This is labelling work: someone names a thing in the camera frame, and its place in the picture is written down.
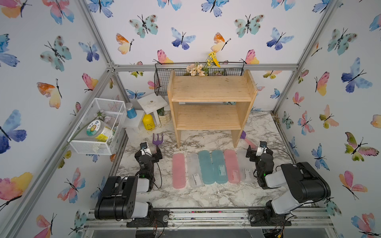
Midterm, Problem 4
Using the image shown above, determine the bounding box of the clear pencil case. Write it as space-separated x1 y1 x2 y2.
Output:
187 153 203 187
237 150 256 183

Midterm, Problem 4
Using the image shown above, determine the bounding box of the pink pencil case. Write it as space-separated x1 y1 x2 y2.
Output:
172 153 186 189
224 149 241 184

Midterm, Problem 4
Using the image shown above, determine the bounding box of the teal pencil case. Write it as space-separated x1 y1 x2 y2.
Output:
198 150 215 185
211 150 228 184

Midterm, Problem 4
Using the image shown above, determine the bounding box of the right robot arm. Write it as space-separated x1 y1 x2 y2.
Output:
246 147 331 217

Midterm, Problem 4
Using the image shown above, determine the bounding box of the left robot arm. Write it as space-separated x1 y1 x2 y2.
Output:
94 145 162 221

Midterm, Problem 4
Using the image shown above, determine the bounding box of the wooden two-tier shelf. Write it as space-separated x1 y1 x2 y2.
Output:
167 70 258 147

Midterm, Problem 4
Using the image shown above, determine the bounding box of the purple garden fork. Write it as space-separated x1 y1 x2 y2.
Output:
152 133 164 148

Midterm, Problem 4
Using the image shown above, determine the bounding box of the white step block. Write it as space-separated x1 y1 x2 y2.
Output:
122 110 147 145

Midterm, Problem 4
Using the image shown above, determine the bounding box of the purple pink garden trowel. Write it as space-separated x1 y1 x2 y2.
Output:
240 131 257 150

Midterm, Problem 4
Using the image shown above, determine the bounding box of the yellow bottle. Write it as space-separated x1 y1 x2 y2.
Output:
142 114 155 131

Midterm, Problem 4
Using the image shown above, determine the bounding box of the small potted plant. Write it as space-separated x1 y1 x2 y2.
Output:
157 107 171 125

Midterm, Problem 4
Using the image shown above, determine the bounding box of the blue tin can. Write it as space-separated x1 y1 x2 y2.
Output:
126 103 137 119

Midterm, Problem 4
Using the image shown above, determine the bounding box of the white small stool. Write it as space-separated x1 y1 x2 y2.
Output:
137 93 168 125

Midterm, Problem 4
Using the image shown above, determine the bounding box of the clear jar colourful lid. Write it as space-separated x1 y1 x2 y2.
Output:
86 120 113 142

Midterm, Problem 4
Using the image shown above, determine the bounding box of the artificial flower bunch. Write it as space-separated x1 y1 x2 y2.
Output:
186 52 221 76

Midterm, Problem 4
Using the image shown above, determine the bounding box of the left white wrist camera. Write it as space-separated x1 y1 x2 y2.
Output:
140 142 152 157

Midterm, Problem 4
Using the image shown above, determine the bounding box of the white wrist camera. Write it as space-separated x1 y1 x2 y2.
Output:
256 141 267 156
140 142 152 157

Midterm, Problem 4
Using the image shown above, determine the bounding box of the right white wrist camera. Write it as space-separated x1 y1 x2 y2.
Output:
256 141 267 156

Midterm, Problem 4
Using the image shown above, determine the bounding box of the white mesh wall basket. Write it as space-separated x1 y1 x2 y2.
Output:
67 98 127 155

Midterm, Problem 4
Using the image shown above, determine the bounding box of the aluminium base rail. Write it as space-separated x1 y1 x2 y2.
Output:
84 207 334 231

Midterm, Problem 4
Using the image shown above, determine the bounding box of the black wire basket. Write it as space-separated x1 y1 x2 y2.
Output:
154 61 245 96

